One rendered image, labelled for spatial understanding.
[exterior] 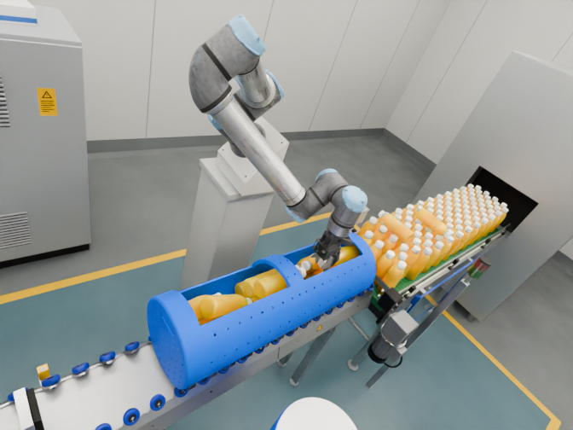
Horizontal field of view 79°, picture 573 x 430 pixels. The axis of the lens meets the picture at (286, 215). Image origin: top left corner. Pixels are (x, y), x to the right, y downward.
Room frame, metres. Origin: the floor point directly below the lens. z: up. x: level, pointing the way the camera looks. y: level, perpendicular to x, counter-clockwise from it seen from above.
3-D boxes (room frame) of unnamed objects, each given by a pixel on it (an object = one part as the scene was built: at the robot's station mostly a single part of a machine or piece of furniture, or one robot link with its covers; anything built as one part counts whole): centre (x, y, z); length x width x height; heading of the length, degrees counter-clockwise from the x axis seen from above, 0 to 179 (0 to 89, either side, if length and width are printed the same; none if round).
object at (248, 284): (0.92, -0.03, 1.11); 0.19 x 0.07 x 0.07; 142
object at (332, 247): (1.04, -0.19, 1.30); 0.09 x 0.08 x 0.12; 141
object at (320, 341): (1.24, -0.44, 0.31); 0.06 x 0.06 x 0.63; 51
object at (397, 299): (1.24, -0.61, 0.95); 0.10 x 0.07 x 0.10; 51
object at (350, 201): (1.05, -0.19, 1.47); 0.10 x 0.09 x 0.12; 40
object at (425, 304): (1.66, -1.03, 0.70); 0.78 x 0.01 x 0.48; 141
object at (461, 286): (1.41, -0.94, 0.55); 0.04 x 0.04 x 1.10; 51
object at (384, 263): (1.39, -0.54, 1.00); 0.07 x 0.07 x 0.19
